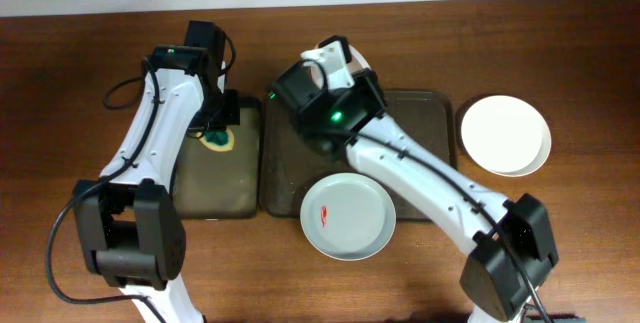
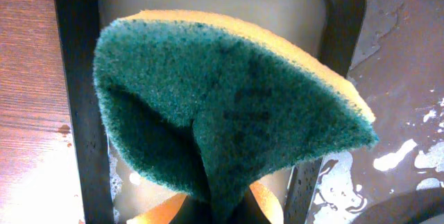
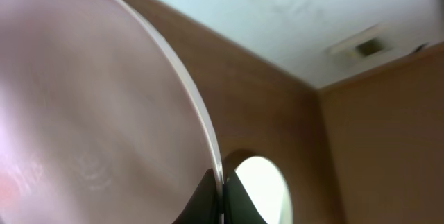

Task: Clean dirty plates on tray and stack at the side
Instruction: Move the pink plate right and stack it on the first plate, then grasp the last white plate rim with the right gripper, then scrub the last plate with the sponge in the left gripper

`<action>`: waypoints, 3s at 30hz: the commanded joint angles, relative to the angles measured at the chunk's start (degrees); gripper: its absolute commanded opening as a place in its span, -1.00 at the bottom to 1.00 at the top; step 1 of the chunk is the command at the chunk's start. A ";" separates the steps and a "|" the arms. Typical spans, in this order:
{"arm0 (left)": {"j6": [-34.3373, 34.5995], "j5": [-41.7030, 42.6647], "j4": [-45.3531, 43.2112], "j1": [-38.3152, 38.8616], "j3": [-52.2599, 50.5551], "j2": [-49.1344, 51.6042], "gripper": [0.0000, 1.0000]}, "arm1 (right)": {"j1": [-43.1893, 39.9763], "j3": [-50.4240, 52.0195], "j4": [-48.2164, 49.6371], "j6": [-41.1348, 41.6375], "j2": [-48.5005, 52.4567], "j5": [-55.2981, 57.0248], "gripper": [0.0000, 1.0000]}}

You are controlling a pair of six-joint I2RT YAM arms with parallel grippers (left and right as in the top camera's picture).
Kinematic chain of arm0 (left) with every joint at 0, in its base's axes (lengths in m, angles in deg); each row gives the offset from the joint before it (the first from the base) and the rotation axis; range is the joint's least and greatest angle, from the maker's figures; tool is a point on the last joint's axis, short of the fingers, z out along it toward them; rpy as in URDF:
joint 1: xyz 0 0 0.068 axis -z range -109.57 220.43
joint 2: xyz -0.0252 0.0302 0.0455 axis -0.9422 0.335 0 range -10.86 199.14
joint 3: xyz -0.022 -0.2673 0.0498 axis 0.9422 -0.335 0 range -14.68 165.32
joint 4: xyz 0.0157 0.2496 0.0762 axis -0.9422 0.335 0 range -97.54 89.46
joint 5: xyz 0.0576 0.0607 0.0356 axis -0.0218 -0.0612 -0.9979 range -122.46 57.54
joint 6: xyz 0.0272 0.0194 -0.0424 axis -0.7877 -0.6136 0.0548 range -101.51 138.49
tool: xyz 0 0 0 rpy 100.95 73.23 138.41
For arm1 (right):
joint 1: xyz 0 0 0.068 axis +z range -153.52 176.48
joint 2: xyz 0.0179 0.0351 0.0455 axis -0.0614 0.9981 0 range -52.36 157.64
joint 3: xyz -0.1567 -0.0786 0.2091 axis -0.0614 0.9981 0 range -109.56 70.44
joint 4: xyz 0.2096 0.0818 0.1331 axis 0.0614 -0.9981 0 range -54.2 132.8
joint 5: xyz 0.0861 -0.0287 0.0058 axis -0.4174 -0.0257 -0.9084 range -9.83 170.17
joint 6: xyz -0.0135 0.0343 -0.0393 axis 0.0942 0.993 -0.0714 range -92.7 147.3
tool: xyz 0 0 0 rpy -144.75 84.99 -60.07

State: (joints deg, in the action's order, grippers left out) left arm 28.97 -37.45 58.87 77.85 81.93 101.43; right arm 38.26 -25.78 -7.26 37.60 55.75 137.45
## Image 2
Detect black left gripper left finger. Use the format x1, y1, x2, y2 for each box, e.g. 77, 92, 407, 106
170, 196, 212, 224

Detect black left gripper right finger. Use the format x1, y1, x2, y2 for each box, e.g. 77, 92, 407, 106
239, 189, 270, 224

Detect green yellow sponge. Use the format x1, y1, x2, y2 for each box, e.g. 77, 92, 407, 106
93, 10, 378, 223

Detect large brown serving tray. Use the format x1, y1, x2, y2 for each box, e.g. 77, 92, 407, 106
307, 0, 443, 223

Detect small black water tray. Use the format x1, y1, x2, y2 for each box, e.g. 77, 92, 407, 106
55, 0, 366, 223

